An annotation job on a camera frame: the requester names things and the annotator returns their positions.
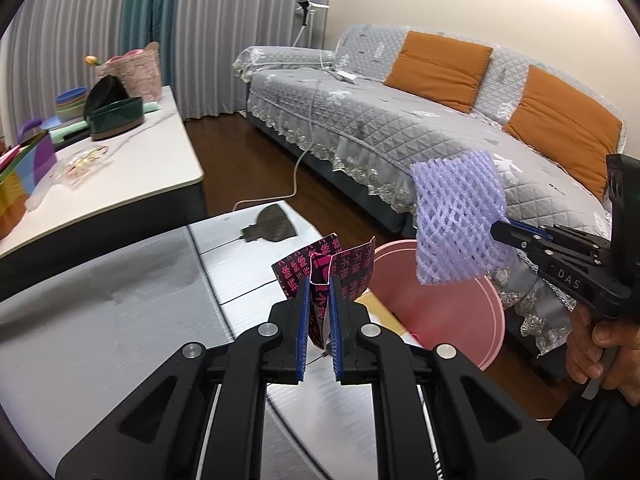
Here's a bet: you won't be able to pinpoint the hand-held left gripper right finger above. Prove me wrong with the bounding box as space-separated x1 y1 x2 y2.
327 276 586 480

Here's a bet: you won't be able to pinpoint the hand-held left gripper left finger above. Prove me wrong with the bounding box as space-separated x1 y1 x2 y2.
55 275 311 480

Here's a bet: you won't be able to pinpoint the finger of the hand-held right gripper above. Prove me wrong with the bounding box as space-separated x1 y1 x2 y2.
490 222 603 268
505 219 613 256

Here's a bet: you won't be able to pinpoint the maroon patterned wrapper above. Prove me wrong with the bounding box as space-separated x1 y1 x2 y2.
271 232 377 351

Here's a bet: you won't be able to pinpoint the purple foam fruit net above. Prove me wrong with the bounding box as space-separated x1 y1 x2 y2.
410 150 513 287

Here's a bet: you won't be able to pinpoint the pink plastic bin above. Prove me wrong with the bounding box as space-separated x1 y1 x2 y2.
350 240 505 373

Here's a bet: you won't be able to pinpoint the person's right hand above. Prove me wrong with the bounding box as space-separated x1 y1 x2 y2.
565 305 640 406

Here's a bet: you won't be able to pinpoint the orange cushion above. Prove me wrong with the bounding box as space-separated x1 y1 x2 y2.
502 64 626 201
383 30 494 113

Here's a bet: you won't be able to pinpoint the white printed tablecloth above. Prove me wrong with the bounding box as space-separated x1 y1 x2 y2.
0 200 426 480

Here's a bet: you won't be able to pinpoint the person's dark clothing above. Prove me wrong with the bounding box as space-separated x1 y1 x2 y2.
547 392 640 480

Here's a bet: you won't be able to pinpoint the grey quilted sofa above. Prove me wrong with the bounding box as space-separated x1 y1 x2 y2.
232 24 640 386

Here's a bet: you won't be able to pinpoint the white-topped coffee table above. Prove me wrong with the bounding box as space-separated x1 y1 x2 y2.
0 85 207 301

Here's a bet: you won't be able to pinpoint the clear plastic packets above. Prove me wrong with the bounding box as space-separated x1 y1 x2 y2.
50 144 111 191

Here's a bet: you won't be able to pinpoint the dark green tray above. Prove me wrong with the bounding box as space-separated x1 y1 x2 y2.
86 96 146 141

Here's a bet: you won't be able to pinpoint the pink gift bag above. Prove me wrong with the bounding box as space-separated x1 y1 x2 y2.
95 41 162 102

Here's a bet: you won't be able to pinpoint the grey curtain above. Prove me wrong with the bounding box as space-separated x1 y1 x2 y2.
0 0 335 133

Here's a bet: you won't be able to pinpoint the colourful storage box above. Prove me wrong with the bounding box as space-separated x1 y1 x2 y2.
0 132 57 241

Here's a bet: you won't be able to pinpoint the stack of colourful bowls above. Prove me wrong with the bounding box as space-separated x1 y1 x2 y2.
54 86 90 123

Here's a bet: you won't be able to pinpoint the teal curtain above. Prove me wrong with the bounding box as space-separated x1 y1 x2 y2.
120 0 182 56

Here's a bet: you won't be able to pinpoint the white cable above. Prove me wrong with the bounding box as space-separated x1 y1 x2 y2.
232 47 358 213

